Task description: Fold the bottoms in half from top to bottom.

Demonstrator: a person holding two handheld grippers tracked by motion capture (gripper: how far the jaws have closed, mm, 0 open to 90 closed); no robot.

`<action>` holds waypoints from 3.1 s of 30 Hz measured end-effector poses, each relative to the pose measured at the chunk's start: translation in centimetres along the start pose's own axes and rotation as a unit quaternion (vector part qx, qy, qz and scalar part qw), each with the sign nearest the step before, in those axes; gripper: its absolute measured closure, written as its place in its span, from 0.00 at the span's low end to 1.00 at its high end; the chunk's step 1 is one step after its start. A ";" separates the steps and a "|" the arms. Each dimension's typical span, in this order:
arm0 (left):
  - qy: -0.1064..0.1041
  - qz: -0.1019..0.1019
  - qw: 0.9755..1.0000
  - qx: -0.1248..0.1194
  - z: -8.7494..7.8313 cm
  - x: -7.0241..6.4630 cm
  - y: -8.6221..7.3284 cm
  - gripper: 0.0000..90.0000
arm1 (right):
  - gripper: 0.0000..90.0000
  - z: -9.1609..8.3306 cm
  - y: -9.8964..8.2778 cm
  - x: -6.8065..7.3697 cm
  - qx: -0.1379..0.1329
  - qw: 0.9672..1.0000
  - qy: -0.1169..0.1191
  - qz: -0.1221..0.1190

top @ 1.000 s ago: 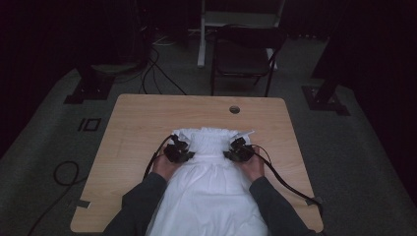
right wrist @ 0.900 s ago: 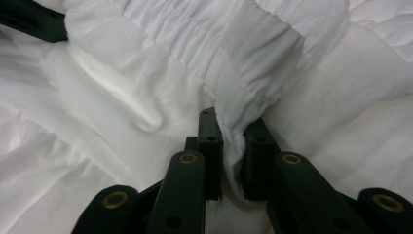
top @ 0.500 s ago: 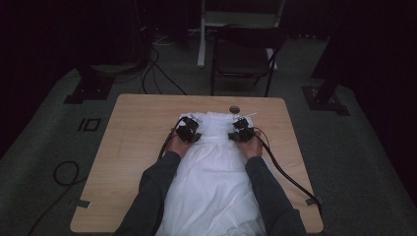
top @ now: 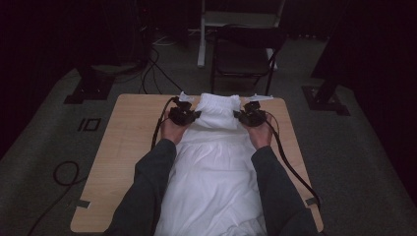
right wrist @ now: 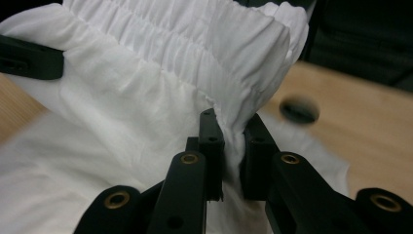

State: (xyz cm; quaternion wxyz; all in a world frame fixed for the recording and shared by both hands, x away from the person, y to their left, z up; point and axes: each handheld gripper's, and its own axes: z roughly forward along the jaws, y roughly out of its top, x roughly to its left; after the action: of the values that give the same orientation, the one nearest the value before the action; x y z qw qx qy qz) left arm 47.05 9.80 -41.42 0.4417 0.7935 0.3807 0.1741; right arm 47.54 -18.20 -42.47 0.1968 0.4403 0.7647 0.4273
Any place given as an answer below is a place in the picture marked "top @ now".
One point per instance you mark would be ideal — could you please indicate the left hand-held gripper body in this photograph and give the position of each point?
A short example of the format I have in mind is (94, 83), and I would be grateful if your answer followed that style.
(179, 113)

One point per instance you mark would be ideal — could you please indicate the person's right hand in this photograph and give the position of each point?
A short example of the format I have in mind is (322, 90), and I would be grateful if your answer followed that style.
(260, 134)

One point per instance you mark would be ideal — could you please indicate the white skirt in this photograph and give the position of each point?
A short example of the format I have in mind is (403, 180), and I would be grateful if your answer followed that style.
(213, 170)

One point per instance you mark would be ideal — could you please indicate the black folding chair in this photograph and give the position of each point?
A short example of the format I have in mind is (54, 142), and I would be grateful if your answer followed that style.
(244, 55)

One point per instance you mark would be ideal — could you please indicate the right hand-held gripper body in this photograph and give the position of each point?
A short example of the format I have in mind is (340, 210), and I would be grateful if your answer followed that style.
(254, 114)

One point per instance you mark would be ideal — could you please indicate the person's left hand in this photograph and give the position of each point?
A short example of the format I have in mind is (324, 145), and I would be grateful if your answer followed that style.
(172, 131)

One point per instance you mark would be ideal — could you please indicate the black stand with flat base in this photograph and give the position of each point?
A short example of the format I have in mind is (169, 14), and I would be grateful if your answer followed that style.
(90, 85)
(324, 98)

